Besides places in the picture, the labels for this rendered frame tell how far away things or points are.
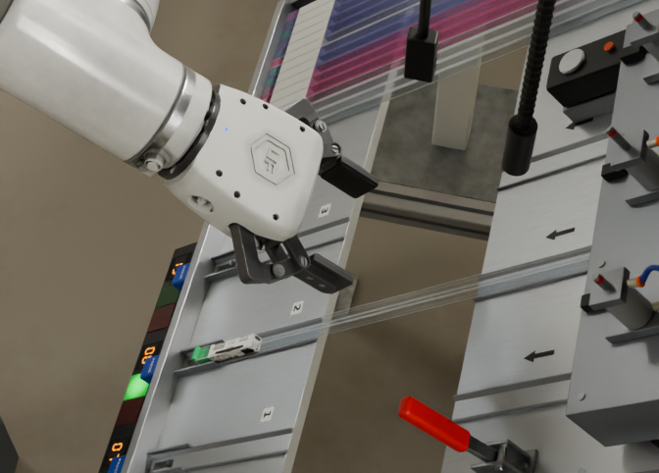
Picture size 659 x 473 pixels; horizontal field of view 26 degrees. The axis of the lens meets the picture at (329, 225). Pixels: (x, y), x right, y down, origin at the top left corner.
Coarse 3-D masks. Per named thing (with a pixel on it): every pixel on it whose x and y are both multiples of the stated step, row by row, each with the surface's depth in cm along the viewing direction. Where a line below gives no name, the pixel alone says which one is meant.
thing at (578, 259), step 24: (528, 264) 111; (552, 264) 109; (576, 264) 107; (432, 288) 117; (456, 288) 115; (480, 288) 113; (504, 288) 112; (336, 312) 125; (360, 312) 122; (384, 312) 120; (408, 312) 119; (264, 336) 130; (288, 336) 128; (312, 336) 127
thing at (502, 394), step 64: (576, 128) 117; (512, 192) 119; (576, 192) 113; (512, 256) 114; (512, 320) 110; (576, 320) 105; (512, 384) 106; (448, 448) 107; (576, 448) 98; (640, 448) 94
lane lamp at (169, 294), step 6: (162, 288) 153; (168, 288) 152; (174, 288) 151; (162, 294) 152; (168, 294) 151; (174, 294) 150; (162, 300) 151; (168, 300) 150; (174, 300) 149; (156, 306) 151; (162, 306) 151
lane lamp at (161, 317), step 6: (168, 306) 150; (174, 306) 149; (156, 312) 151; (162, 312) 150; (168, 312) 149; (156, 318) 150; (162, 318) 149; (168, 318) 148; (150, 324) 150; (156, 324) 149; (162, 324) 148; (168, 324) 148; (150, 330) 150; (156, 330) 149
